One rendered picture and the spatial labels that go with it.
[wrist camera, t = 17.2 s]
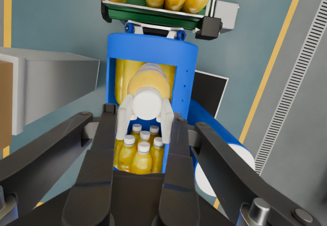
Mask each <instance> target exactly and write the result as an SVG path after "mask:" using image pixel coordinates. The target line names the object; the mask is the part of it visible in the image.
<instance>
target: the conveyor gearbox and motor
mask: <svg viewBox="0 0 327 226"><path fill-rule="evenodd" d="M238 8H239V4H238V3H235V2H229V1H223V0H216V1H215V4H214V10H213V15H212V17H217V18H221V22H222V23H223V26H222V29H221V30H220V31H219V32H220V34H223V33H226V32H228V31H231V30H233V29H234V28H235V22H236V16H237V11H238Z"/></svg>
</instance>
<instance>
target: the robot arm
mask: <svg viewBox="0 0 327 226"><path fill-rule="evenodd" d="M132 101H133V94H128V95H127V96H126V97H125V99H124V100H123V102H122V104H121V105H120V107H117V105H116V104H113V103H105V104H102V115H101V117H93V114H92V113H91V112H87V111H82V112H79V113H77V114H75V115H73V116H72V117H70V118H68V119H67V120H65V121H64V122H62V123H60V124H59V125H57V126H56V127H54V128H52V129H51V130H49V131H47V132H46V133H44V134H42V135H41V136H39V137H38V138H36V139H34V140H33V141H31V142H29V143H27V144H26V145H24V146H22V147H21V148H19V149H18V150H16V151H14V152H13V153H11V154H10V155H8V156H6V157H5V158H3V159H1V160H0V226H323V225H322V224H321V223H320V221H319V220H318V219H317V218H316V217H314V216H313V215H312V214H311V213H309V212H308V211H307V210H305V209H304V208H302V207H301V206H299V205H298V204H297V203H295V202H294V201H292V200H291V199H289V198H288V197H287V196H285V195H284V194H282V193H281V192H279V191H278V190H277V189H275V188H274V187H272V186H271V185H269V184H268V183H266V182H265V181H264V180H263V179H262V178H261V177H260V176H259V175H258V173H257V172H256V171H255V170H254V169H253V168H252V167H251V166H250V165H249V164H248V163H247V162H246V161H245V160H244V159H243V158H242V157H241V156H240V155H239V154H238V153H237V152H236V151H235V150H234V149H233V148H232V147H231V146H230V145H229V144H228V143H227V142H226V141H225V140H224V139H223V138H222V137H221V136H220V135H219V134H218V133H217V132H216V131H215V130H214V129H213V128H212V127H211V126H210V125H208V124H206V123H205V122H196V123H195V126H193V125H189V124H188V122H187V120H186V119H184V118H183V117H182V115H181V114H180V113H179V112H173V111H172V108H171V105H170V102H169V99H168V98H165V97H164V98H163V102H162V104H163V105H162V110H161V117H160V119H161V130H162V142H163V143H167V144H169V143H170V145H169V151H168V156H167V162H166V168H165V173H150V174H134V173H130V172H126V171H121V170H113V167H114V152H115V138H116V139H118V140H123V139H124V138H125V135H126V132H127V128H128V125H129V122H130V119H131V116H132ZM92 139H93V142H92ZM91 142H92V145H91V149H90V150H87V151H86V154H85V157H84V160H83V163H82V165H81V168H80V171H79V174H78V177H77V179H76V182H75V184H74V185H72V187H71V188H69V189H67V190H66V191H64V192H62V193H60V194H59V195H57V196H55V197H54V198H52V199H50V200H48V201H47V202H45V203H43V204H41V205H40V206H38V207H36V208H34V207H35V206H36V205H37V204H38V203H39V202H40V201H41V199H42V198H43V197H44V196H45V195H46V194H47V192H48V191H49V190H50V189H51V188H52V187H53V186H54V184H55V183H56V182H57V181H58V180H59V179H60V178H61V176H62V175H63V174H64V173H65V172H66V171H67V170H68V169H69V168H70V166H71V165H72V164H73V163H74V162H75V161H76V160H77V158H78V157H79V156H80V155H81V154H82V153H83V152H84V150H85V149H86V148H87V147H88V146H89V145H90V143H91ZM189 146H191V150H192V152H193V154H194V156H195V157H196V159H197V161H198V163H199V165H200V167H201V169H202V171H203V172H204V174H205V176H206V178H207V180H208V182H209V184H210V186H211V187H212V189H213V191H214V193H215V195H216V197H217V199H218V200H219V202H220V204H221V206H222V208H223V210H224V212H225V214H226V215H227V217H228V218H226V217H225V216H224V215H223V214H222V213H221V212H219V211H218V210H217V209H216V208H215V207H213V206H212V205H211V204H210V203H209V202H208V201H206V200H205V199H204V198H203V197H202V196H200V195H199V194H198V192H197V191H196V187H195V178H194V167H193V158H192V157H190V149H189ZM33 208H34V209H33Z"/></svg>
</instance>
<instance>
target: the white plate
mask: <svg viewBox="0 0 327 226"><path fill-rule="evenodd" d="M229 145H230V146H231V147H232V148H233V149H234V150H235V151H236V152H237V153H238V154H239V155H240V156H241V157H242V158H243V159H244V160H245V161H246V162H247V163H248V164H249V165H250V166H251V167H252V168H253V169H254V170H255V162H254V158H253V156H252V155H251V154H250V152H249V151H248V150H246V149H245V148H243V147H242V146H239V145H236V144H229ZM195 178H196V182H197V184H198V186H199V187H200V189H201V190H202V191H204V192H205V193H206V194H208V195H211V196H215V197H216V195H215V193H214V191H213V189H212V187H211V186H210V184H209V182H208V180H207V178H206V176H205V174H204V172H203V171H202V169H201V167H200V165H199V163H197V165H196V169H195Z"/></svg>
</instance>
